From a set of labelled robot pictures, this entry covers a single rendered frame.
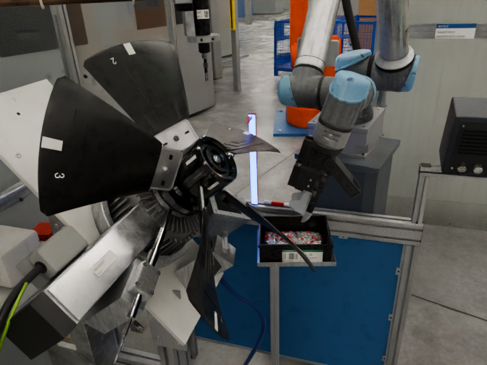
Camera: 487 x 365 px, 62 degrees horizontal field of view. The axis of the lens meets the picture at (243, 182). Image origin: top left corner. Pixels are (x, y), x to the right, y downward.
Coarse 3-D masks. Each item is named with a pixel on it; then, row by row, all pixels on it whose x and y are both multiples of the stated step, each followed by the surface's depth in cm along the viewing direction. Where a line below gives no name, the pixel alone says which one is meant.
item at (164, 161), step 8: (168, 152) 82; (176, 152) 83; (160, 160) 81; (168, 160) 82; (176, 160) 84; (160, 168) 82; (176, 168) 85; (160, 176) 82; (168, 176) 84; (152, 184) 81; (160, 184) 83; (168, 184) 85
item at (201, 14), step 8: (192, 0) 82; (200, 0) 81; (208, 0) 82; (200, 8) 82; (208, 8) 83; (200, 16) 83; (208, 16) 83; (200, 24) 84; (208, 24) 84; (200, 32) 84; (208, 32) 85; (200, 48) 86; (208, 48) 86
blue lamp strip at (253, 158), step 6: (252, 114) 127; (252, 120) 128; (252, 126) 129; (252, 132) 130; (252, 156) 134; (252, 162) 135; (252, 168) 136; (252, 174) 137; (252, 180) 138; (252, 186) 139; (252, 192) 140; (252, 198) 141
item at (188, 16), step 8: (176, 0) 80; (184, 0) 81; (176, 8) 83; (184, 8) 81; (192, 8) 81; (184, 16) 83; (192, 16) 82; (184, 24) 84; (192, 24) 83; (184, 32) 86; (192, 32) 84; (192, 40) 84; (200, 40) 83; (208, 40) 83; (216, 40) 85
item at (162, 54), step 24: (120, 48) 93; (144, 48) 95; (168, 48) 98; (96, 72) 90; (120, 72) 91; (144, 72) 93; (168, 72) 95; (120, 96) 90; (144, 96) 91; (168, 96) 92; (144, 120) 91; (168, 120) 91
